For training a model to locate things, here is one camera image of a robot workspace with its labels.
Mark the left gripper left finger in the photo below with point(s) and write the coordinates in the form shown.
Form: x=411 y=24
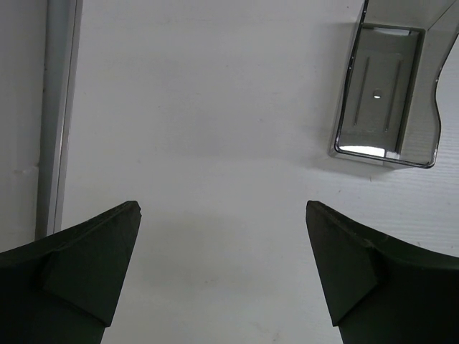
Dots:
x=65 y=287

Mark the aluminium left rail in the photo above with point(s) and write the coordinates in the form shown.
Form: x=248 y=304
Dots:
x=63 y=26

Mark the smoky transparent plastic bin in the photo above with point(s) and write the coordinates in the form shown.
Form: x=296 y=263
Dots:
x=388 y=113

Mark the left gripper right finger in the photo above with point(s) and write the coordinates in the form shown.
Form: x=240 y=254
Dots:
x=380 y=289

